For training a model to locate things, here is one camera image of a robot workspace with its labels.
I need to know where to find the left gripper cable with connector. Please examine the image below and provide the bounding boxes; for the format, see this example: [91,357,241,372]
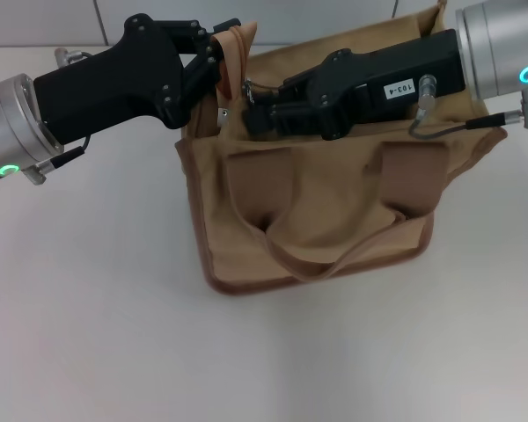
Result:
[24,46,94,186]

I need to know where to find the silver metal zipper pull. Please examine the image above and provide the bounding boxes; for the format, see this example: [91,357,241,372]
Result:
[242,77,259,109]

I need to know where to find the gripper cable with connector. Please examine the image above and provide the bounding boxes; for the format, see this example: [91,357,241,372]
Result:
[24,46,94,186]
[408,74,528,138]

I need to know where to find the khaki canvas food bag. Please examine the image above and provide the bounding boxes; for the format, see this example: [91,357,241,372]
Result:
[175,0,510,296]

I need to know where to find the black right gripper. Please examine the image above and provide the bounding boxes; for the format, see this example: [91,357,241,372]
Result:
[241,28,468,142]

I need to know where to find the right gripper cable with connector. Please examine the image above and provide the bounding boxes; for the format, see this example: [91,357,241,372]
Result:
[408,74,528,138]

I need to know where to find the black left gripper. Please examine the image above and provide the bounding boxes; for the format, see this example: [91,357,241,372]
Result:
[33,12,243,146]

